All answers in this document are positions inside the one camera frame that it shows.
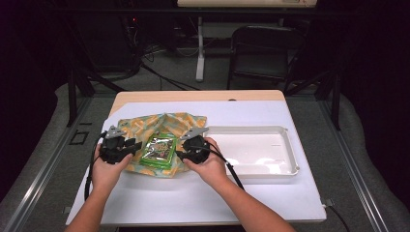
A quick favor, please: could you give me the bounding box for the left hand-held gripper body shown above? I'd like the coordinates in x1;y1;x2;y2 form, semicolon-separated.
99;125;129;164

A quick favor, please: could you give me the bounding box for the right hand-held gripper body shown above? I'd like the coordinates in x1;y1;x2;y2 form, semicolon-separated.
179;127;211;164

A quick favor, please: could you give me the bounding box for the orange-print drawstring cloth bag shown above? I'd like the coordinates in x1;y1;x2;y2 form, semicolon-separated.
116;111;208;179

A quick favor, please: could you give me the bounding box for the green snack packet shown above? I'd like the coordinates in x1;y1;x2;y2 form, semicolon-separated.
138;131;178;170

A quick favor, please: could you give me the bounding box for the white plastic tray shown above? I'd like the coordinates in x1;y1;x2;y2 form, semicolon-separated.
202;125;300;180

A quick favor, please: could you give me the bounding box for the person's right hand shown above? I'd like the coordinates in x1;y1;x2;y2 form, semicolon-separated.
183;137;228;188

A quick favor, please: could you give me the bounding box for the person's left hand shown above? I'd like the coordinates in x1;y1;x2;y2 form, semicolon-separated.
91;154;133;194

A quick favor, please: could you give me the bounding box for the white table mat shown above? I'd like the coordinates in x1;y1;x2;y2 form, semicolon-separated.
66;100;327;226

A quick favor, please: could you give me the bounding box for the wooden table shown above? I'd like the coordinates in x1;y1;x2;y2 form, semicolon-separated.
108;89;287;118

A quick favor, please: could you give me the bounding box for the black metal stand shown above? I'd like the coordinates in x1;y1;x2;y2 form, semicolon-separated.
66;64;125;128
284;69;342;131

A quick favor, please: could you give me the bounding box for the white desk leg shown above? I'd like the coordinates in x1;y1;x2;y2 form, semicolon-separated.
195;15;206;82

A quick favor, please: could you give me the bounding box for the dark equipment with red light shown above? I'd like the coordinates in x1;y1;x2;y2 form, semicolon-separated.
73;13;143;73

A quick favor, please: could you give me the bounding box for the black folding chair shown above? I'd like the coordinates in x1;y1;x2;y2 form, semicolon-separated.
226;24;308;95

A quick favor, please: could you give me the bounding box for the left hand-held gripper cable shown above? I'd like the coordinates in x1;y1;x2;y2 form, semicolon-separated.
84;130;107;201

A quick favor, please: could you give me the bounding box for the hand-held gripper cable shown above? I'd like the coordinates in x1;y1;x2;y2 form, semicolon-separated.
190;144;246;191
84;130;107;201

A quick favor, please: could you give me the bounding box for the right hand-held gripper cable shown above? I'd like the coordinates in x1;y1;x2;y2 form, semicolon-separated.
190;144;246;191

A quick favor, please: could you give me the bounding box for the black floor cable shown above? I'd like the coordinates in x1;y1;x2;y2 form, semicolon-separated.
139;62;201;92

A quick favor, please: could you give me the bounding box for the aluminium floor rail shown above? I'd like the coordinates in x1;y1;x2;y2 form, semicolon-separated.
3;96;93;232
317;100;390;232

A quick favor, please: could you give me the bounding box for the black cable at table corner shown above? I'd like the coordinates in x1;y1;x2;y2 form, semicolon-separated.
327;204;351;232

